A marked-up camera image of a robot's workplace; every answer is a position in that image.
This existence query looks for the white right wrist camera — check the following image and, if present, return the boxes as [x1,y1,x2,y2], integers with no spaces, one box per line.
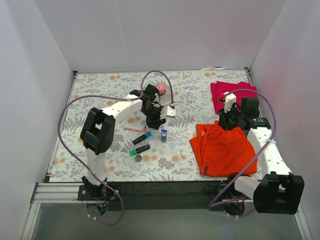
[218,91,237,113]

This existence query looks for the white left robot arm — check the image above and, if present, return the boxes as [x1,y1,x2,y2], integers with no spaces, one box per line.
[80,84,166,200]

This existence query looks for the aluminium frame rail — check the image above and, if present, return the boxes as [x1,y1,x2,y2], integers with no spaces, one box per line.
[21,182,84,240]

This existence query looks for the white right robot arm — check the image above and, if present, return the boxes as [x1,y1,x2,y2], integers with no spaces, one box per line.
[218,93,305,215]

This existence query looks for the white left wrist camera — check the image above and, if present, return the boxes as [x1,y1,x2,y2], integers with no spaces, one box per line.
[160,105,177,119]

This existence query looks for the magenta folded cloth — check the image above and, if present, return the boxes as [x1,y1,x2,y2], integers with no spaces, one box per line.
[210,81,257,114]

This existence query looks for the pink capped glue bottle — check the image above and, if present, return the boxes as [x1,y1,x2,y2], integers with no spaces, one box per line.
[156,84,166,96]

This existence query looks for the white marker purple cap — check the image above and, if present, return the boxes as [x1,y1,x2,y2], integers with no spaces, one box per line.
[142,128,162,134]

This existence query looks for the black highlighter blue cap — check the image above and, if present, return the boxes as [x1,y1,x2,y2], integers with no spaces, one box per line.
[132,131,152,145]

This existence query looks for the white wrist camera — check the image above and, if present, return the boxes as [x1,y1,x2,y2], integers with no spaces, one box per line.
[218,91,237,113]
[160,105,177,119]

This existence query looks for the grey round cap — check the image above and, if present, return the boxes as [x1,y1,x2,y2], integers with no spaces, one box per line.
[135,154,142,162]

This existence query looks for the orange pink pen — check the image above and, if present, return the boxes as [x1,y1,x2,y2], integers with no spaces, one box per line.
[124,127,149,133]

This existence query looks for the black highlighter green cap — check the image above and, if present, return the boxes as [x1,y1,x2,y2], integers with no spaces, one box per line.
[129,144,151,156]

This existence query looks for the orange folded shorts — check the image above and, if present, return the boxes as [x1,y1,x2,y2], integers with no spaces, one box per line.
[189,121,256,177]

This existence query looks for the blue capped small jar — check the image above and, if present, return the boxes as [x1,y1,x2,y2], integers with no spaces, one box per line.
[160,129,168,142]

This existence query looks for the white round desk organizer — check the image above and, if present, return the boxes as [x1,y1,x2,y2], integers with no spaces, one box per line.
[154,84,175,107]

